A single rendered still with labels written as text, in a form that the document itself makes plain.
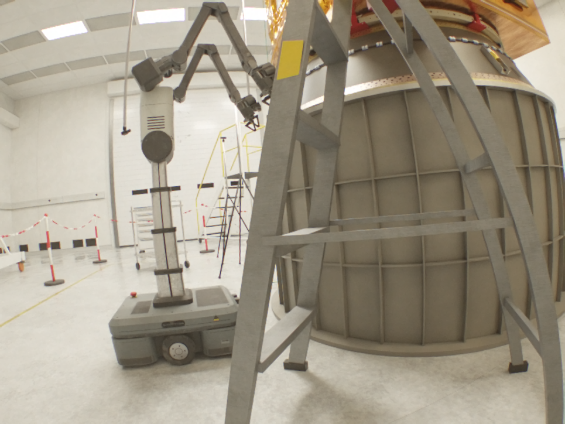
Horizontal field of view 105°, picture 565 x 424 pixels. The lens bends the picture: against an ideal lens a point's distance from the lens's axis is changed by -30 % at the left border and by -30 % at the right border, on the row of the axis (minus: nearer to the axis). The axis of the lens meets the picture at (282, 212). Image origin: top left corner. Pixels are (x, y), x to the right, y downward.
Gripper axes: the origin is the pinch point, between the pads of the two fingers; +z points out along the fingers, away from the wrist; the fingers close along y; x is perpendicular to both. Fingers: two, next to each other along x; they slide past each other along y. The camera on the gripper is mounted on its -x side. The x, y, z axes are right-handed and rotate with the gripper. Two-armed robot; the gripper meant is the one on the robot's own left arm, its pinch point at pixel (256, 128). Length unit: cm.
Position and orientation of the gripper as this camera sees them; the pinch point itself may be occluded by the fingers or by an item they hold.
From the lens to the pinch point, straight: 197.9
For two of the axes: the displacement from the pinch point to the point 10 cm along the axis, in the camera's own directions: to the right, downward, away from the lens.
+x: -7.7, 5.8, -2.6
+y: -3.0, 0.2, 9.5
